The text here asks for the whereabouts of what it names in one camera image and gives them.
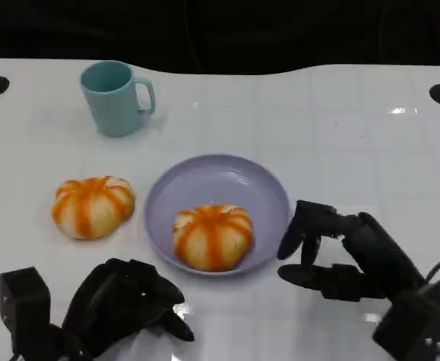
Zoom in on lilac plate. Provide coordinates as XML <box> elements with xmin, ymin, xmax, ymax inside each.
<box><xmin>144</xmin><ymin>153</ymin><xmax>293</xmax><ymax>278</ymax></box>

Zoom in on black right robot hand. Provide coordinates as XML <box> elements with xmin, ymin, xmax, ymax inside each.
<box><xmin>277</xmin><ymin>199</ymin><xmax>428</xmax><ymax>302</ymax></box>

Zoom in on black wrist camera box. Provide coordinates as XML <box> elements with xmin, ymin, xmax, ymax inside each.
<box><xmin>372</xmin><ymin>277</ymin><xmax>440</xmax><ymax>361</ymax></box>
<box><xmin>0</xmin><ymin>266</ymin><xmax>51</xmax><ymax>356</ymax></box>

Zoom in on pale green mug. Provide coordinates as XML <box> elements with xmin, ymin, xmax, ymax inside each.
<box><xmin>79</xmin><ymin>60</ymin><xmax>156</xmax><ymax>138</ymax></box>

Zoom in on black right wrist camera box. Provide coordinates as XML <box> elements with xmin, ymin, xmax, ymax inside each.
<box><xmin>372</xmin><ymin>277</ymin><xmax>440</xmax><ymax>361</ymax></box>

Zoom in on orange white toy bread roll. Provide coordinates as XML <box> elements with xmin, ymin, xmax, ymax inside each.
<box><xmin>51</xmin><ymin>174</ymin><xmax>136</xmax><ymax>241</ymax></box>
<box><xmin>172</xmin><ymin>203</ymin><xmax>254</xmax><ymax>272</ymax></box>

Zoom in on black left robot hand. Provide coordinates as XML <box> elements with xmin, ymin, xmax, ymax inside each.
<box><xmin>61</xmin><ymin>258</ymin><xmax>196</xmax><ymax>358</ymax></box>

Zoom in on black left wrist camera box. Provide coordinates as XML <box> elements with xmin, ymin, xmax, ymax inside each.
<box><xmin>0</xmin><ymin>266</ymin><xmax>51</xmax><ymax>356</ymax></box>

